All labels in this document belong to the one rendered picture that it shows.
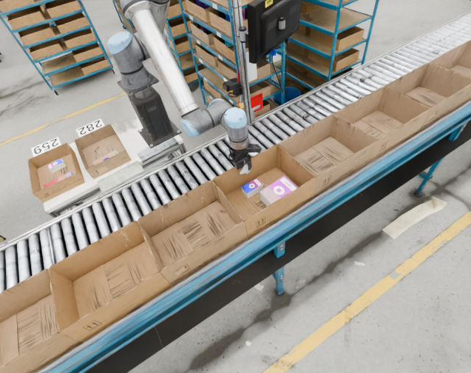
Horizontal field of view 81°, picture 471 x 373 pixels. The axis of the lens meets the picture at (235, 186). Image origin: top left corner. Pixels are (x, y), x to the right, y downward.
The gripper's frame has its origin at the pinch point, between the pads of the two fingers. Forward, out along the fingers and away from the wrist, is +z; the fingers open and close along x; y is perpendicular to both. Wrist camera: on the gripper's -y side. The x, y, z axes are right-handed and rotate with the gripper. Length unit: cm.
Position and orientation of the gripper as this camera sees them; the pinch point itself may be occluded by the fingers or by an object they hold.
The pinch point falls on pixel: (247, 171)
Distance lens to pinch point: 143.7
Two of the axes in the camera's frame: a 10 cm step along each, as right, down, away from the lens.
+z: 1.3, 6.3, 7.7
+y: -8.5, 4.7, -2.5
